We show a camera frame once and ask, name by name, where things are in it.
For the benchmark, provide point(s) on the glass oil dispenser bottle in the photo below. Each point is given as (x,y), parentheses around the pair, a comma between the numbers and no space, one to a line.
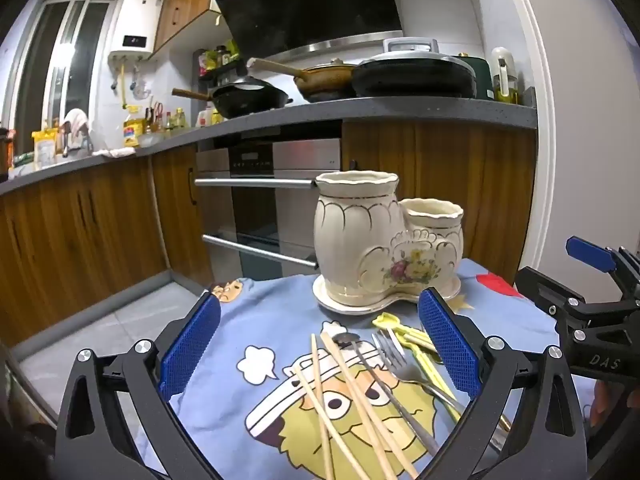
(502,75)

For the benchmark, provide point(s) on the grey kitchen countertop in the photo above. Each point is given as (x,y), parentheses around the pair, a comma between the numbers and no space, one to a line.
(400,110)

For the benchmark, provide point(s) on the sliding glass window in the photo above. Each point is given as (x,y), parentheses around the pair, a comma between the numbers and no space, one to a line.
(50,60)

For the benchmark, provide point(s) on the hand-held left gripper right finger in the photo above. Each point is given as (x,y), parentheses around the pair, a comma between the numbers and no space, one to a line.
(447,340)

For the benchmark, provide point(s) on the black range hood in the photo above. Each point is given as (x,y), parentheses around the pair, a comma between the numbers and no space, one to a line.
(310,5)

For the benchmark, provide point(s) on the stainless built-in oven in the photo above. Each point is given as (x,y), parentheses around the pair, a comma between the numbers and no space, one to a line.
(300,160)

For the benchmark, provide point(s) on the row of seasoning bottles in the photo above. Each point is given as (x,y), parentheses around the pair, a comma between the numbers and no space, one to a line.
(167,119)

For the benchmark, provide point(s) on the white door frame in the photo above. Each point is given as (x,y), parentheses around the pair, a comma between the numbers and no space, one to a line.
(545,160)

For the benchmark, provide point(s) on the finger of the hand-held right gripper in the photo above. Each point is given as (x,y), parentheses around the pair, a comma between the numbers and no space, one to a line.
(545,290)
(590,254)

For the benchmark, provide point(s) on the white water heater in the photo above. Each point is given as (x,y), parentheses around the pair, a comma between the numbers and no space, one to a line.
(137,20)

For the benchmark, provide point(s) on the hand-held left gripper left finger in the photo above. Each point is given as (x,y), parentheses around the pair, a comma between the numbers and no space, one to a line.
(192,345)

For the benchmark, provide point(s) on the metal spoon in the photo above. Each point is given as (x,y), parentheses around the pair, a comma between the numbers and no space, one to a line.
(346,338)

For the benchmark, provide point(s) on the metal fork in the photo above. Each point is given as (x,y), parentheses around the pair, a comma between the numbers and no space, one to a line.
(395,367)
(400,347)

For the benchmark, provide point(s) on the white kitchen appliance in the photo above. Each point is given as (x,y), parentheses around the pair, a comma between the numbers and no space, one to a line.
(410,45)

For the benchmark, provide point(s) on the yellow food packet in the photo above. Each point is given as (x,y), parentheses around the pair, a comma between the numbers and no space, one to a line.
(44,150)

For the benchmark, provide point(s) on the glass bowl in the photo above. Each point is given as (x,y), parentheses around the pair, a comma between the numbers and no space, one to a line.
(150,140)

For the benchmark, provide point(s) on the yellow cooking oil bottle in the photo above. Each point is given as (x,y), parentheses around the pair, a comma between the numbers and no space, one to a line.
(131,132)

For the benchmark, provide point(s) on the yellow gas pipe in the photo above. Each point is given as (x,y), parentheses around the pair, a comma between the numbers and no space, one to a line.
(123,85)

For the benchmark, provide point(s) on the green kitchen appliance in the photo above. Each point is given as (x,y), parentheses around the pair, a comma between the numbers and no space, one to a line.
(480,75)

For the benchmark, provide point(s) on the white rag on faucet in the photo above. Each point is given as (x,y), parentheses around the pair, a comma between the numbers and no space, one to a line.
(76,121)

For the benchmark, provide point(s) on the black pan with lid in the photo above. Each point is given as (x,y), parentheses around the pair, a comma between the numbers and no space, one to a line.
(410,80)

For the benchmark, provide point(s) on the black spice rack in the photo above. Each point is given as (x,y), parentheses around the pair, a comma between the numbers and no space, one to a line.
(215,60)

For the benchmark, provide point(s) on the white dish rag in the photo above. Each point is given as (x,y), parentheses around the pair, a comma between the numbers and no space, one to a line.
(115,152)

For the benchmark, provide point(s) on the person's right hand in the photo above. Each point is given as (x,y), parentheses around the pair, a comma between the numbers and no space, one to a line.
(605,402)

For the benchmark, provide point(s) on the blue cartoon printed cloth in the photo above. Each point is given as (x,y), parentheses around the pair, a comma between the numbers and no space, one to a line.
(260,320)

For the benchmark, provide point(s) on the cream ceramic cutlery holder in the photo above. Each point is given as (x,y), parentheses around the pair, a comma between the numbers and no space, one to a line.
(350,240)

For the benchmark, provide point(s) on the black wok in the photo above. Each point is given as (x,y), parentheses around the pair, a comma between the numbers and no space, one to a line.
(250,100)

